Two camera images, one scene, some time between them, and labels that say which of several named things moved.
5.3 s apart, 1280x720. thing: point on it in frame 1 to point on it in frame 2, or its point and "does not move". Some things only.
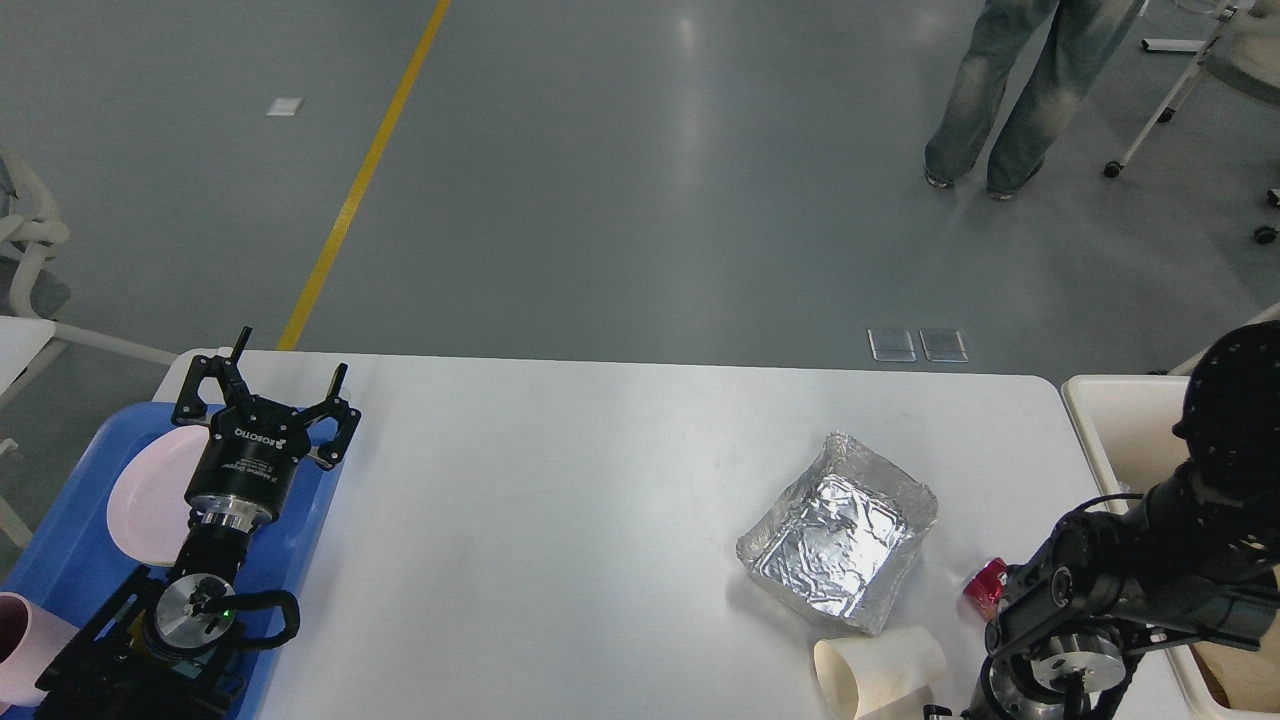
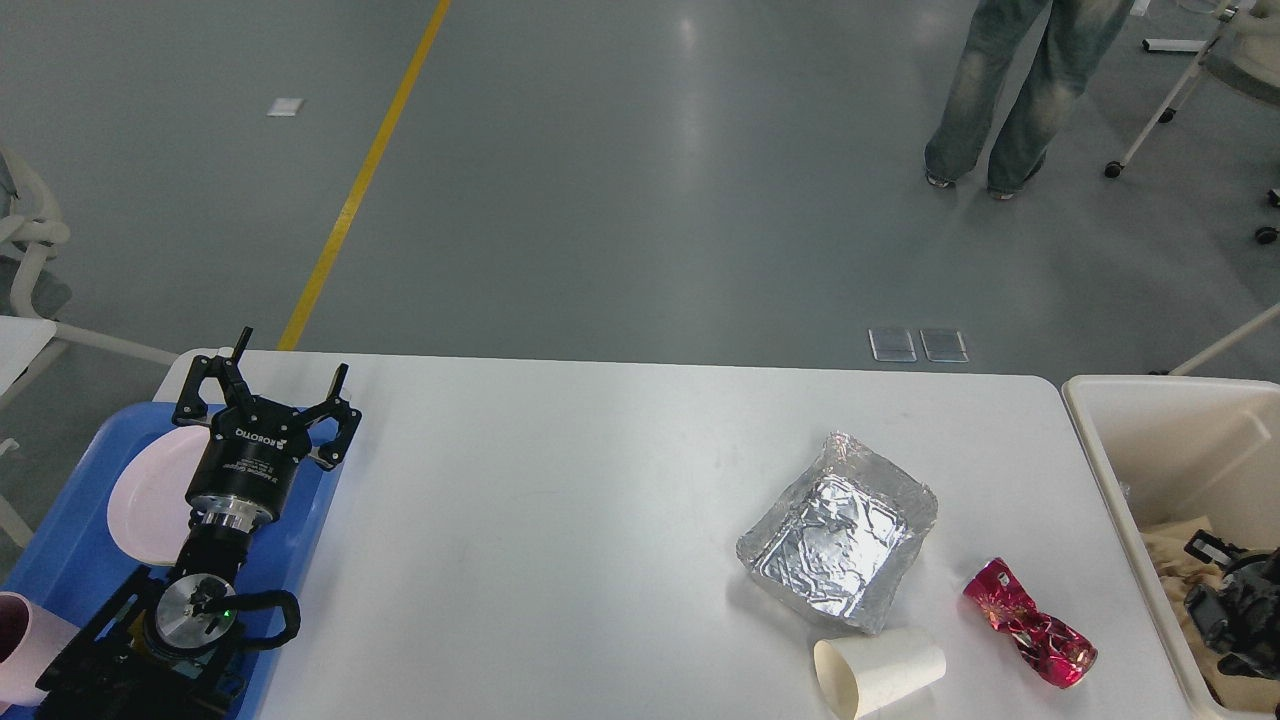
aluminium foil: x=840 y=534 does not move
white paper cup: x=858 y=674 does not move
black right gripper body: x=1011 y=691 to x=1251 y=590
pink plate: x=148 y=513 does not move
